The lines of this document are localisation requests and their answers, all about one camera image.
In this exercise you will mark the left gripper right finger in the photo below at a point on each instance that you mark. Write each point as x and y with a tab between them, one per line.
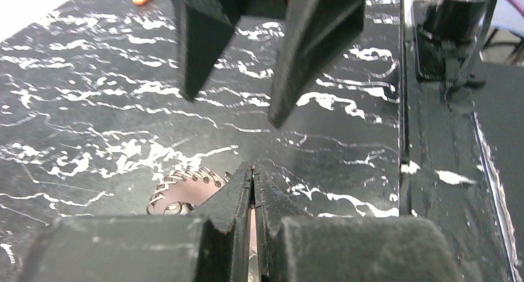
294	246

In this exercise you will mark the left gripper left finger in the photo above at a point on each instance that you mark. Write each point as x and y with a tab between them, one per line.
209	244

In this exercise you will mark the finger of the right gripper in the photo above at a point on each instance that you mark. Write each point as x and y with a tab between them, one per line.
316	32
204	28

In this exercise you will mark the white keyring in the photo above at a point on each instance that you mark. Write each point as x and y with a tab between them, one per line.
184	190

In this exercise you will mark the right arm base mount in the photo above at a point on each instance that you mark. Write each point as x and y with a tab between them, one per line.
448	43

